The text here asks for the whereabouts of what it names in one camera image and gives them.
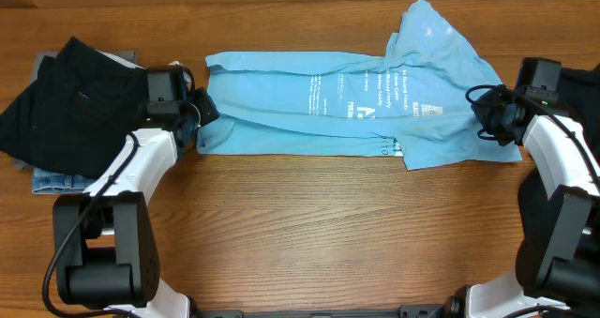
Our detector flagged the folded grey garment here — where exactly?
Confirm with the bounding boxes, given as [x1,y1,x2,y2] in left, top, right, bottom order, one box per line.
[11,50,138,171]

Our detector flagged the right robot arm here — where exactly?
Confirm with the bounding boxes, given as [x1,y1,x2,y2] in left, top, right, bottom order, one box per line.
[441,57,599,317]

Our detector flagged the left black cable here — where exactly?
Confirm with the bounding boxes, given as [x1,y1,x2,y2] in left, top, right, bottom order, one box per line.
[40,67,198,318]

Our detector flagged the black t-shirt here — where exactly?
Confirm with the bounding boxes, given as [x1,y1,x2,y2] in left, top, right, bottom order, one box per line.
[515,62,600,244]

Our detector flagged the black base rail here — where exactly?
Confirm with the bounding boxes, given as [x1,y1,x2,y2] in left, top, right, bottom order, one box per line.
[190,295,465,318]

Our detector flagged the black cable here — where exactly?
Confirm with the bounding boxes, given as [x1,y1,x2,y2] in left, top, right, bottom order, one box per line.
[40,67,198,318]
[463,83,600,318]

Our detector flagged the folded black pants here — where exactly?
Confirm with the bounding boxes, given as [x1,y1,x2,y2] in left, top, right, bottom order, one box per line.
[1,38,148,178]

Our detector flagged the light blue t-shirt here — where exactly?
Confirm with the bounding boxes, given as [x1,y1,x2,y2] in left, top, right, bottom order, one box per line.
[198,0,521,170]

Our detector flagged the right black cable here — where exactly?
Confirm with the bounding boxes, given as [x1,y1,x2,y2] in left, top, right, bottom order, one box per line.
[463,83,600,318]

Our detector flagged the folded blue jeans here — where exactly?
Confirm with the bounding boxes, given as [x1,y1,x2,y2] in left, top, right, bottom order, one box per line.
[32,168,95,195]

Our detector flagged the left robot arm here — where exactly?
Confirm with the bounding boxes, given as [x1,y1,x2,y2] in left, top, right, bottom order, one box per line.
[41,63,219,317]

